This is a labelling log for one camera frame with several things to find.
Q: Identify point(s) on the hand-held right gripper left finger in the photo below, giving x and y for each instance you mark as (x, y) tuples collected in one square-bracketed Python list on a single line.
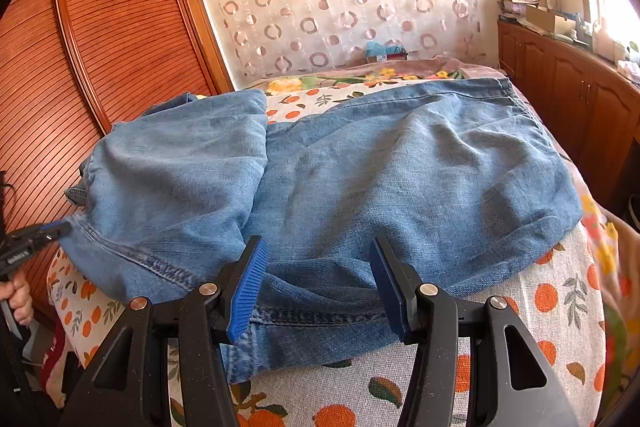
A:
[(248, 287)]

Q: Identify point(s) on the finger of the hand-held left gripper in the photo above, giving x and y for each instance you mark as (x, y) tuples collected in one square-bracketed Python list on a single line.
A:
[(35, 239)]

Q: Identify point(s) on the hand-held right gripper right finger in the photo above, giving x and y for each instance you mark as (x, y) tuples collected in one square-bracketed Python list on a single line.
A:
[(387, 287)]

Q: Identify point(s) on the blue denim pants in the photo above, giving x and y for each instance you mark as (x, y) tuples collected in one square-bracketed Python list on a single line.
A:
[(375, 177)]

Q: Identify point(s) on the person's left hand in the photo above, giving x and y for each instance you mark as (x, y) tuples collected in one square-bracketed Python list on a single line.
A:
[(20, 304)]

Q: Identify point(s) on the red cloth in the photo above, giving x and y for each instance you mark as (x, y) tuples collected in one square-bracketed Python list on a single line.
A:
[(55, 357)]

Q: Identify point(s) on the orange-print white bed sheet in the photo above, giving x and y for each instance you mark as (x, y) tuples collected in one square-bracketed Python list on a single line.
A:
[(560, 307)]

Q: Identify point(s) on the floral blanket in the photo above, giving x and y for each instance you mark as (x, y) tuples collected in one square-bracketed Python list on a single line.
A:
[(350, 77)]

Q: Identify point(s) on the slatted wooden wardrobe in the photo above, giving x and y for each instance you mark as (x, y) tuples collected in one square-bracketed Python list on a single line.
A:
[(115, 22)]

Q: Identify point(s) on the blue plastic bag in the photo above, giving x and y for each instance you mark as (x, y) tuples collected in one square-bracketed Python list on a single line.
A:
[(382, 48)]

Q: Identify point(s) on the wooden cabinet row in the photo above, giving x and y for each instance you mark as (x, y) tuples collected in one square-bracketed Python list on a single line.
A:
[(565, 92)]

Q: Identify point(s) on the stack of papers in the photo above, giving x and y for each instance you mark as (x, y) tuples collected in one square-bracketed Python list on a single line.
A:
[(515, 4)]

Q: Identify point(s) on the open cardboard box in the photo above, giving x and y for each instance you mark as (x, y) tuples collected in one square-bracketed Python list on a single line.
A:
[(547, 19)]

